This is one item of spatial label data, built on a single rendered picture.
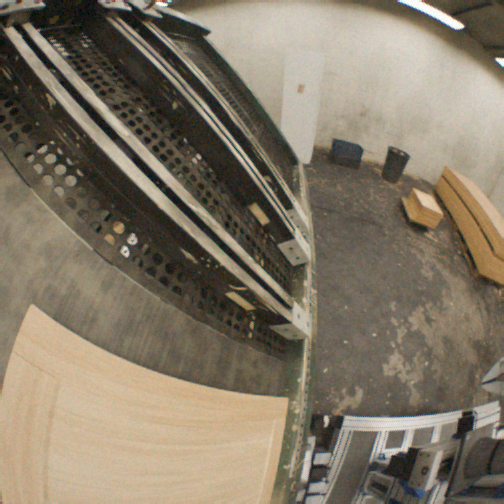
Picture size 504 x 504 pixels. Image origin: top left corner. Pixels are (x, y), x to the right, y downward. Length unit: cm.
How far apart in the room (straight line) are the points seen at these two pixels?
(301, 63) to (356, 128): 219
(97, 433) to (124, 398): 6
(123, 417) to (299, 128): 366
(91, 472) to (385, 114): 532
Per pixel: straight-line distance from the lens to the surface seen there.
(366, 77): 499
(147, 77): 55
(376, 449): 155
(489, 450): 84
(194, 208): 30
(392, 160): 420
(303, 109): 355
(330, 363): 159
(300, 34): 509
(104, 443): 30
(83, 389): 26
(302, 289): 67
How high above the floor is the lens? 147
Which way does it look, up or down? 50 degrees down
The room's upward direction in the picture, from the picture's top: straight up
